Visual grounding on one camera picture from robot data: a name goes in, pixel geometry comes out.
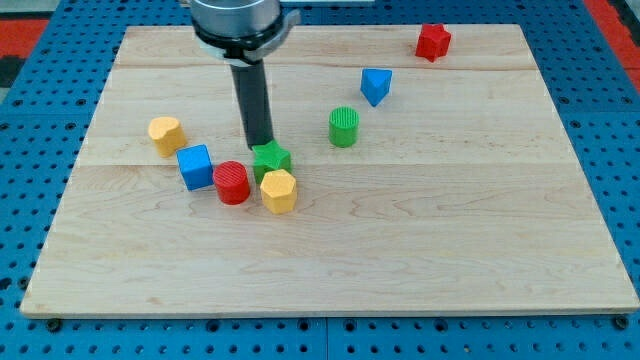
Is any blue cube block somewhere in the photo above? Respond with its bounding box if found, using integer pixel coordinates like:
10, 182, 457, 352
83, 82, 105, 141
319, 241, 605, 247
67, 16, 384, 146
176, 144, 214, 191

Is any yellow hexagon block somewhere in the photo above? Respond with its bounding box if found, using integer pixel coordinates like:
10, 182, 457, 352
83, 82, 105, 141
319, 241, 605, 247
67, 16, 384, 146
260, 169, 297, 214

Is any red cylinder block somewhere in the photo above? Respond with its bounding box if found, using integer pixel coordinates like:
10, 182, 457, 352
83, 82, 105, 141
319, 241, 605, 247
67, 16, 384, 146
213, 161, 250, 205

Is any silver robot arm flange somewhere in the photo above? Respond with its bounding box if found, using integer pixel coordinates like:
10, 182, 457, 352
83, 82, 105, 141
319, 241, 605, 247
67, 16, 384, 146
189, 0, 301, 67

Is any green cylinder block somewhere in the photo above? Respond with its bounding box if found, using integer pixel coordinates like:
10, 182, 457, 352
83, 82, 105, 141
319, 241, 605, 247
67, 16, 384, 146
329, 106, 360, 148

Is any blue triangle block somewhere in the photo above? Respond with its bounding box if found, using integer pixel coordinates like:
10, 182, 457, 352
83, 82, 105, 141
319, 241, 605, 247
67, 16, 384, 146
360, 68, 393, 107

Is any green star block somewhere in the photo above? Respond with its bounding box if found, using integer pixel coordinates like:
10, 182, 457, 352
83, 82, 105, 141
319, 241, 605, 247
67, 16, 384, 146
252, 140, 292, 185

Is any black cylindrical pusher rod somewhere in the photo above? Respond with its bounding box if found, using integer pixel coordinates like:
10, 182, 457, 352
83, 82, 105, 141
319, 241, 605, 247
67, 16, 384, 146
231, 60, 274, 149

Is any wooden board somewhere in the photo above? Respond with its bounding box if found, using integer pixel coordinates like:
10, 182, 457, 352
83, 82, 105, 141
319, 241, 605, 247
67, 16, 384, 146
21, 24, 639, 319

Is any yellow heart block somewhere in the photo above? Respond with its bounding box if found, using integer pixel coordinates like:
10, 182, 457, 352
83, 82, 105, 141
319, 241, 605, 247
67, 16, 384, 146
147, 116, 187, 158

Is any red star block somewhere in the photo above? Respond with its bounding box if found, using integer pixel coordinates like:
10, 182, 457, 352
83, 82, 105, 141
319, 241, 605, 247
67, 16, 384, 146
415, 24, 452, 62

